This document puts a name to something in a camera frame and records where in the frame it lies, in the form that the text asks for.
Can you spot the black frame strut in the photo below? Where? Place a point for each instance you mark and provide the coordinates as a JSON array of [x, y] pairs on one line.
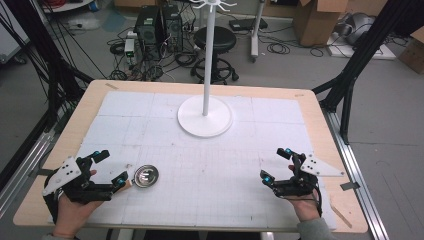
[[353, 70], [50, 60]]

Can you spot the white flat board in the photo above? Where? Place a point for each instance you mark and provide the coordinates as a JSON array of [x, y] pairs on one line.
[[363, 51]]

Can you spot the person's left hand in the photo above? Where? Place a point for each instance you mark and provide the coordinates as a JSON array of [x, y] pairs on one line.
[[71, 216]]

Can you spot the grey round appliance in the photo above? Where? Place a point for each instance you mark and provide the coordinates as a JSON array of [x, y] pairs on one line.
[[358, 26]]

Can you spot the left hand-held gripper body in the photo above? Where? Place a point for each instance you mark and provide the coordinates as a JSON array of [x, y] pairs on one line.
[[71, 186]]

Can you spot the white metal post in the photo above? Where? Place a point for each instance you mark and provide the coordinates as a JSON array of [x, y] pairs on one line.
[[256, 33]]

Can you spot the aluminium rail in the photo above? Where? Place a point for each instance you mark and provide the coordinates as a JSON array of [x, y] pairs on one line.
[[356, 173], [23, 173]]

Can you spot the thin wooden strip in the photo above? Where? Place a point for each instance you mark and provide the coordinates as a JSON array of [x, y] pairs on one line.
[[340, 216]]

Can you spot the white hook stand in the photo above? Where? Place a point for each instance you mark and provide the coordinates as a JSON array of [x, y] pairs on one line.
[[204, 116]]

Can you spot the small white box green light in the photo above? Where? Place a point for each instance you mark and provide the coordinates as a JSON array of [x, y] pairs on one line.
[[129, 48]]

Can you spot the flat black device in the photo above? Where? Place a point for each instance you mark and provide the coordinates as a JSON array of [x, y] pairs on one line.
[[246, 24]]

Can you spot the black tape piece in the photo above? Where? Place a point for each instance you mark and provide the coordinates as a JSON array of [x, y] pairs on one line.
[[350, 186], [43, 172]]

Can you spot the person's right hand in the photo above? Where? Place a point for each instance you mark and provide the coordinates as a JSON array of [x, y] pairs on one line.
[[306, 208]]

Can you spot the small cardboard box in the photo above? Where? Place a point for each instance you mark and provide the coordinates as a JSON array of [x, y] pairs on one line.
[[413, 51]]

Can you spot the large black computer tower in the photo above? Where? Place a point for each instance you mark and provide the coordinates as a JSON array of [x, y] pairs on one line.
[[146, 31]]

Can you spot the white grid mat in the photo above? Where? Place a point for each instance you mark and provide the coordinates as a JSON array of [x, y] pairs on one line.
[[206, 173]]

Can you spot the large open cardboard box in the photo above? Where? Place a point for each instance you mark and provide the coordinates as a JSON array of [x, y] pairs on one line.
[[316, 23]]

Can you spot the person's dark trousers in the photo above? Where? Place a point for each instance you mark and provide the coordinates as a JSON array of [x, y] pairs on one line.
[[200, 236]]

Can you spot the slim black computer tower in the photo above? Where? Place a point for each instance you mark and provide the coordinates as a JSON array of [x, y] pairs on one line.
[[173, 28]]

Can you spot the black round stool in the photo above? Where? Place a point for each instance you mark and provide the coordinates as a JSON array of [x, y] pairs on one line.
[[220, 40]]

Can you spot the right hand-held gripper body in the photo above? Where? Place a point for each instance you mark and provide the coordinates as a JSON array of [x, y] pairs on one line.
[[301, 186]]

